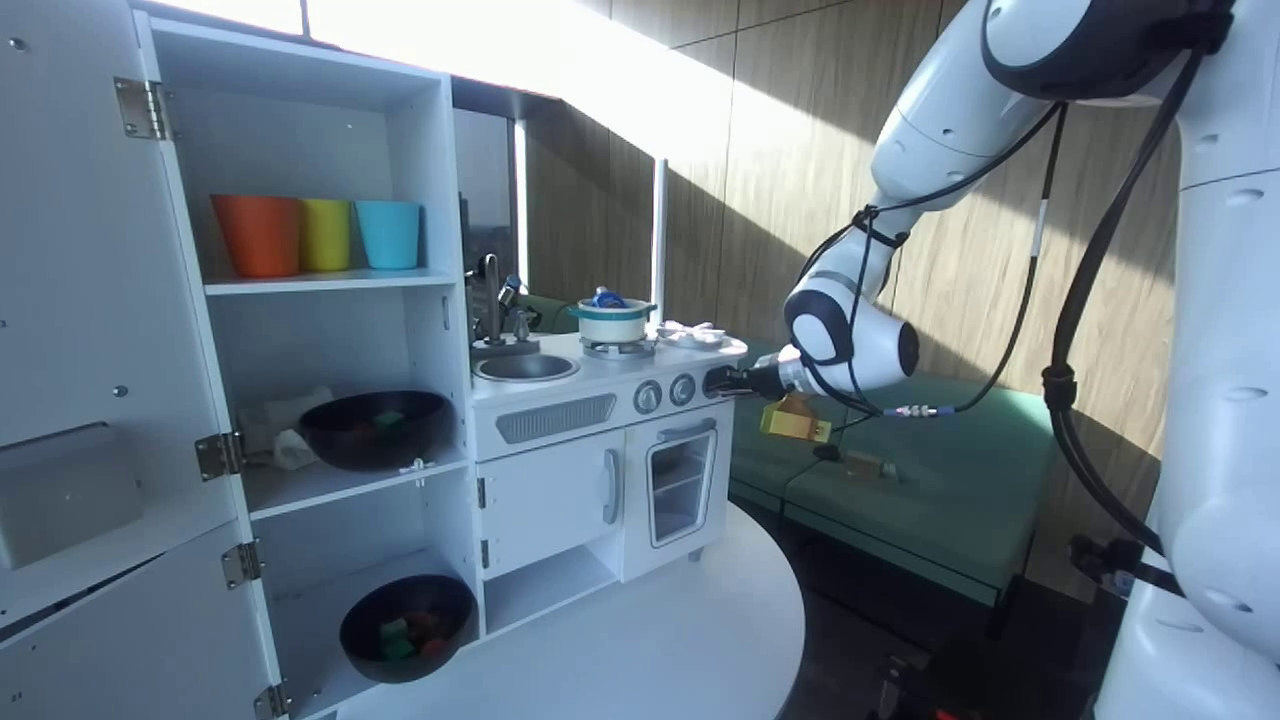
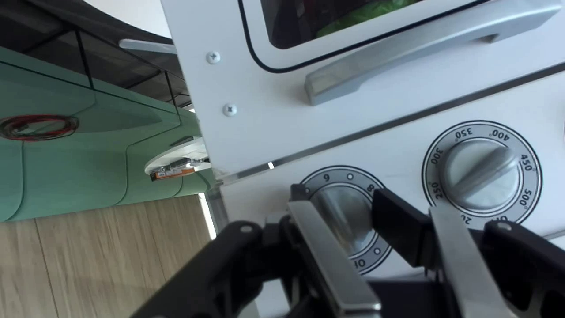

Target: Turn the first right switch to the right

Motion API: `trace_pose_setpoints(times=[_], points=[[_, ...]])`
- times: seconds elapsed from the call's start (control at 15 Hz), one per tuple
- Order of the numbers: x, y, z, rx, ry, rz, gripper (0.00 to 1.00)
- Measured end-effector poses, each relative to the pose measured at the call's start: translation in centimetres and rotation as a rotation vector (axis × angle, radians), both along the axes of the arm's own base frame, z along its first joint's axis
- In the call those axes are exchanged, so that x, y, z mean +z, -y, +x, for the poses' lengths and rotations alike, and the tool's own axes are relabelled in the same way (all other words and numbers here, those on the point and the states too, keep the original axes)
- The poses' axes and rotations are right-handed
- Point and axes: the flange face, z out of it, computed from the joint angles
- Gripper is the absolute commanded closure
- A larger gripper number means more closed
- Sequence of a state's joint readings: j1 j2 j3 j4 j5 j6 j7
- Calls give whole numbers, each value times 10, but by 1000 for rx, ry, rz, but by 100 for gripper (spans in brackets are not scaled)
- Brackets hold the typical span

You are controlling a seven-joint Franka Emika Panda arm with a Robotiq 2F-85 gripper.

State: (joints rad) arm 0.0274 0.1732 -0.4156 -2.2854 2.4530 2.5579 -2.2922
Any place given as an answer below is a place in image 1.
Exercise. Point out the orange plastic cup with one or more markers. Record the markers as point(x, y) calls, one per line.
point(258, 236)

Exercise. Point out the blue plastic cup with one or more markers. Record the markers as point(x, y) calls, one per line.
point(391, 236)

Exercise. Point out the dark toy faucet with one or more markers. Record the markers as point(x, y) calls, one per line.
point(498, 309)

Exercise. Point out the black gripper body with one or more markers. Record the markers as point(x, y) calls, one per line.
point(761, 382)

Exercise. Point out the yellow green plastic cup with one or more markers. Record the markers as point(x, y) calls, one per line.
point(325, 236)

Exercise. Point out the white pot blue lid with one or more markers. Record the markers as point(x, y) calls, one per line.
point(615, 324)

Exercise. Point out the white toy item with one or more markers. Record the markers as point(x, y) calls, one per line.
point(280, 431)

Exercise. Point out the small white cabinet door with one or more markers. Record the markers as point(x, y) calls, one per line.
point(120, 653)

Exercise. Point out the white toy kitchen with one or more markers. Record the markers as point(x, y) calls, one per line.
point(401, 344)

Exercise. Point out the metal door hinge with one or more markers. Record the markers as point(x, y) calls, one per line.
point(275, 700)
point(216, 454)
point(241, 567)
point(141, 111)

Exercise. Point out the black bowl with toys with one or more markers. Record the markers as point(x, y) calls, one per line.
point(373, 641)

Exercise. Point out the green padded bench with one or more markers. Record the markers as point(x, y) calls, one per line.
point(934, 493)

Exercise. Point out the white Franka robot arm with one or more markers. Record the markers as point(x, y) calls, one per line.
point(1200, 401)

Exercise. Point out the black toy pan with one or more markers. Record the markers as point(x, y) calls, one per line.
point(378, 431)

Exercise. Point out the dark round toy sink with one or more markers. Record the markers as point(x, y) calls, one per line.
point(520, 367)

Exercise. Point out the brown connector piece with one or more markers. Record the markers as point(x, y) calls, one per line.
point(865, 465)

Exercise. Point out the yellowish tan block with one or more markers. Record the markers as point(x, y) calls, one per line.
point(795, 424)

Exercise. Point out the large white cabinet door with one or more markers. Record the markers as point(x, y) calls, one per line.
point(83, 265)

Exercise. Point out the round grey toy knob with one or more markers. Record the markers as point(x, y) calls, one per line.
point(645, 397)
point(680, 390)

